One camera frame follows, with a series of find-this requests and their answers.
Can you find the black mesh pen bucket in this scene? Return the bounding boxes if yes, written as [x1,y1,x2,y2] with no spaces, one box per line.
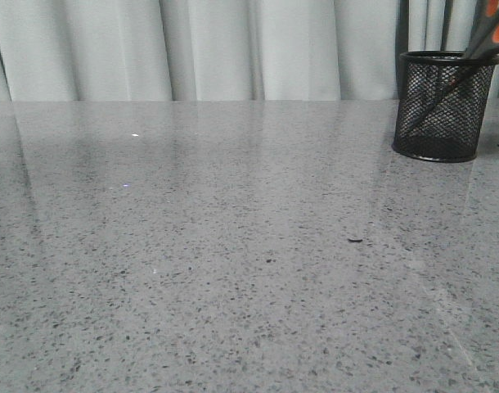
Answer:
[392,51,499,163]

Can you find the grey and orange scissors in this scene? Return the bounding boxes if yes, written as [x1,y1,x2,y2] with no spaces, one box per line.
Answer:
[411,1,499,128]

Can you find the grey curtain backdrop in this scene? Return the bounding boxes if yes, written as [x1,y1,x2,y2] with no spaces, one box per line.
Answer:
[0,1,478,102]

